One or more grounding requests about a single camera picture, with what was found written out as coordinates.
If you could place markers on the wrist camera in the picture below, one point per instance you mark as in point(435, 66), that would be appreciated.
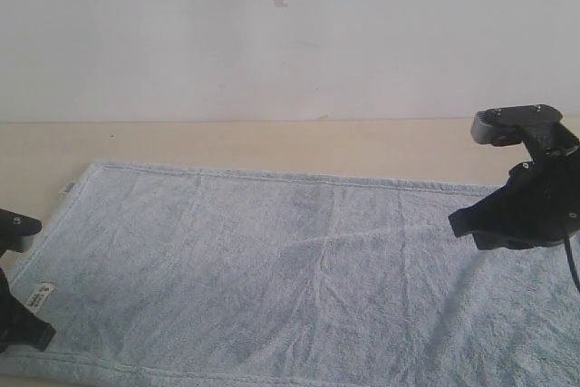
point(17, 231)
point(538, 126)

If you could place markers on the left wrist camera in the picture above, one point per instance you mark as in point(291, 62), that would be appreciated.
point(17, 231)

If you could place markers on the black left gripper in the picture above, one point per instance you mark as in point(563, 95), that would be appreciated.
point(19, 325)

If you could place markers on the light blue terry towel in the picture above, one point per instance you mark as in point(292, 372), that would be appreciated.
point(168, 276)

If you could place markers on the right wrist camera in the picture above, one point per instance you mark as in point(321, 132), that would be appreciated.
point(538, 126)

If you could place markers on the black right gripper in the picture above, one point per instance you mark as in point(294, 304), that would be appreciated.
point(536, 210)

